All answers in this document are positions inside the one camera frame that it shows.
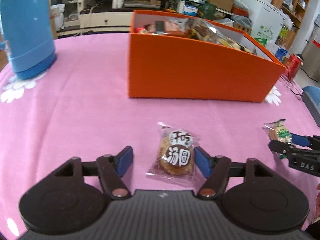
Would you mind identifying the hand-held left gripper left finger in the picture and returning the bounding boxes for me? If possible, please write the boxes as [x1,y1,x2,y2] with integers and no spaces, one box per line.
[54,145,134,200]

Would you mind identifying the white glass-door cabinet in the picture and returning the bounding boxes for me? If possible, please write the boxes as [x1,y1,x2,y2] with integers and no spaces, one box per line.
[47,0,84,29]

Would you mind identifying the white and black TV stand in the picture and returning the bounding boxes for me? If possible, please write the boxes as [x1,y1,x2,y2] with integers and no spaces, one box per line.
[56,0,235,34]

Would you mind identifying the white mini fridge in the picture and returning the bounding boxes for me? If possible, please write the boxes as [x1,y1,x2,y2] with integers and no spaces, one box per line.
[250,0,288,44]

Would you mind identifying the red soda can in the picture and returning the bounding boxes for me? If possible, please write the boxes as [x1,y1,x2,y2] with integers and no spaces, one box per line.
[287,54,303,79]

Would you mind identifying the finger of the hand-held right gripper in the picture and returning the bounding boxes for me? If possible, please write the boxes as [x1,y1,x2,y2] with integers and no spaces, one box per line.
[268,140,297,155]
[290,134,320,150]

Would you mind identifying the person's right forearm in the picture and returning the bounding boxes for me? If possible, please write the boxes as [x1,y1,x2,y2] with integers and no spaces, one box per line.
[315,182,320,218]

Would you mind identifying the eyeglasses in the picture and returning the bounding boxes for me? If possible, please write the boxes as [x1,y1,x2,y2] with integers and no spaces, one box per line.
[281,74,304,100]

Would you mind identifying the orange plastic basin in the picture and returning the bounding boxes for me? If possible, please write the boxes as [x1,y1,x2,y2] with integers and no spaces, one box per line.
[231,6,249,17]

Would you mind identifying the clear round cracker packet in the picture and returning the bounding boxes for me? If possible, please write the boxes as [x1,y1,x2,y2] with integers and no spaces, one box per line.
[146,122,202,187]

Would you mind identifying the blue thermos flask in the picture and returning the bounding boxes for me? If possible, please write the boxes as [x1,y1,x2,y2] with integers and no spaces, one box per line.
[0,0,57,80]

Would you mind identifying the green gift bag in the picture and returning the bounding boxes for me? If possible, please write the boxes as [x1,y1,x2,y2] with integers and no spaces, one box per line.
[199,2,217,20]

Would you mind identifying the silver media player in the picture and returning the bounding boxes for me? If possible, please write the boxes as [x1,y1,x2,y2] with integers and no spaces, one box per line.
[124,0,162,7]

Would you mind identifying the stainless steel refrigerator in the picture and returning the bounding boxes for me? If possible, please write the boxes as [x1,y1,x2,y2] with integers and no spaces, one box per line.
[301,30,320,80]

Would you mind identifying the brown printed cardboard box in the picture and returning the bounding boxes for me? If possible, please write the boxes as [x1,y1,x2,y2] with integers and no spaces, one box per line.
[232,21,252,34]

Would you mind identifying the green white cracker packet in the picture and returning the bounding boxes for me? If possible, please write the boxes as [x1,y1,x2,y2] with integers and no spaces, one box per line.
[262,119,293,159]

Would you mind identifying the blue white mask box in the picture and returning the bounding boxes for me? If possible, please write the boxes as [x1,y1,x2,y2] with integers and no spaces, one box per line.
[182,4,199,15]

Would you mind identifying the pink flower-print tablecloth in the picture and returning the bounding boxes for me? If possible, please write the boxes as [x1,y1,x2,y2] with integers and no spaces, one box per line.
[0,31,320,240]

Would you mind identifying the white sack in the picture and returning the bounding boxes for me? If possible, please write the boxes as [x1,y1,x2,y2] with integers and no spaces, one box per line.
[50,4,65,29]

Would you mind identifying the wooden open shelf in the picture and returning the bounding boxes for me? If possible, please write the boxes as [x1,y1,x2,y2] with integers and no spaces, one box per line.
[271,0,313,28]

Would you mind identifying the pile of assorted snack packets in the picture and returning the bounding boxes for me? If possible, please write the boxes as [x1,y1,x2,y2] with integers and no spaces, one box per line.
[134,19,258,55]

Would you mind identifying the white blue carton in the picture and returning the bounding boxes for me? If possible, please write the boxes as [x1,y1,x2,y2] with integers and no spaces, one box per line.
[275,47,288,62]

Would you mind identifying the orange cardboard box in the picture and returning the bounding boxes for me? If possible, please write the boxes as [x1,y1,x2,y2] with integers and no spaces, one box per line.
[128,9,286,103]

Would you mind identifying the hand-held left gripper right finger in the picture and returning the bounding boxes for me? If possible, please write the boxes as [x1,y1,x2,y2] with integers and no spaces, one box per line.
[194,146,273,200]

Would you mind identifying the grey blue padded object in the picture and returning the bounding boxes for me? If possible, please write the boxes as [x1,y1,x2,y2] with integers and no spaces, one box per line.
[302,86,320,127]

